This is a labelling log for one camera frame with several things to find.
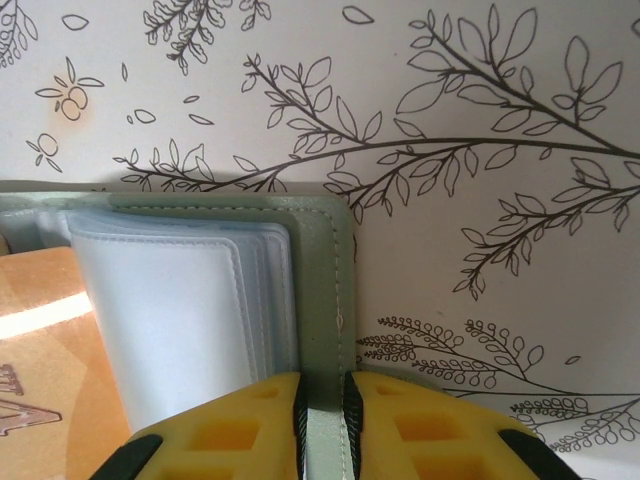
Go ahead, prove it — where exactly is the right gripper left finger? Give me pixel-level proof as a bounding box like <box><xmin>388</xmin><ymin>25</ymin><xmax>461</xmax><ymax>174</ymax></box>
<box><xmin>94</xmin><ymin>371</ymin><xmax>308</xmax><ymax>480</ymax></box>

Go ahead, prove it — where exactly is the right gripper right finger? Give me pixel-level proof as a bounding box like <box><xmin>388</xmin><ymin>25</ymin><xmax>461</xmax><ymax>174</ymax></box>
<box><xmin>341</xmin><ymin>369</ymin><xmax>562</xmax><ymax>480</ymax></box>

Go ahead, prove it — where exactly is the mint green card holder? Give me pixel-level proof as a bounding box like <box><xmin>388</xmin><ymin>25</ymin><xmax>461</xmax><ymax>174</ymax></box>
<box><xmin>0</xmin><ymin>177</ymin><xmax>454</xmax><ymax>480</ymax></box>

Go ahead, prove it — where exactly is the gold credit card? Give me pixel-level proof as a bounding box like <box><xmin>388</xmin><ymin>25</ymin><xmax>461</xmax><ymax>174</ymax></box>
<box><xmin>0</xmin><ymin>243</ymin><xmax>132</xmax><ymax>480</ymax></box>

